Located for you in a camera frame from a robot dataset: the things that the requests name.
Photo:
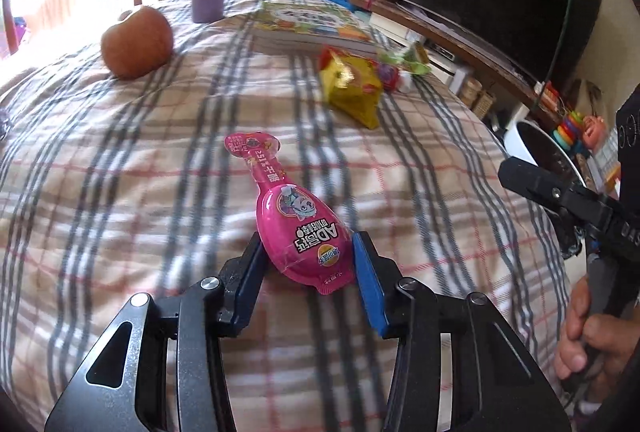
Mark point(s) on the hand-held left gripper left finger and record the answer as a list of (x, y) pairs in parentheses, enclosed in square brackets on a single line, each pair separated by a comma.
[(250, 277)]

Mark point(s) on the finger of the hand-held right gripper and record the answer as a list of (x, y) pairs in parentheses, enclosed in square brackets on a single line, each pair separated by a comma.
[(550, 204), (540, 174)]

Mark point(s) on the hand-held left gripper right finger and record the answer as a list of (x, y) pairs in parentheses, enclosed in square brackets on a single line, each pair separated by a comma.
[(370, 282)]

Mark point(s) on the white round bowl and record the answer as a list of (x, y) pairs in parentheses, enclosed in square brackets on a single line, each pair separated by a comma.
[(545, 152)]

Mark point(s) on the pink toy egg packet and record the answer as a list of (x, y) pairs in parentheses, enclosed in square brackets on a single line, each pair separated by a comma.
[(290, 222)]

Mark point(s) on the person's right hand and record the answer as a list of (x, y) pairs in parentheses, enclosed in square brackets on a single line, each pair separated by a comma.
[(600, 337)]

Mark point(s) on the pink plastic toy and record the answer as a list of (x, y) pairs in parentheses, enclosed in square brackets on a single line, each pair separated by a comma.
[(594, 130)]

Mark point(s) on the stack of yellow containers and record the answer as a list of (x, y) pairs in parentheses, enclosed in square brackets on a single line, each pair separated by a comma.
[(470, 92)]

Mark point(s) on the white marble top television stand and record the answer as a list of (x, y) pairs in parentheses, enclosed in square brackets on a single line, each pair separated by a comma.
[(475, 64)]

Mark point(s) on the thin green pole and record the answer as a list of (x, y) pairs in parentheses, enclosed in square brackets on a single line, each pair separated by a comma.
[(562, 27)]

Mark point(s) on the plaid blanket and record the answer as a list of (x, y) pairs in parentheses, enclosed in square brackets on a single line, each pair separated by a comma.
[(125, 162)]

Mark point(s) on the green snack packet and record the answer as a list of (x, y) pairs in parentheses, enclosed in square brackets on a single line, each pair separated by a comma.
[(405, 57)]

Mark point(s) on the yellow snack packet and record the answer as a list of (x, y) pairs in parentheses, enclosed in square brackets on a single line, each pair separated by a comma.
[(350, 87)]

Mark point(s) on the red apple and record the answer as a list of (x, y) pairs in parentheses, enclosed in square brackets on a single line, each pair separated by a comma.
[(135, 42)]

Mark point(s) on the colourful children's book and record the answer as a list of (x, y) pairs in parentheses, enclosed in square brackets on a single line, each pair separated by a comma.
[(305, 20)]

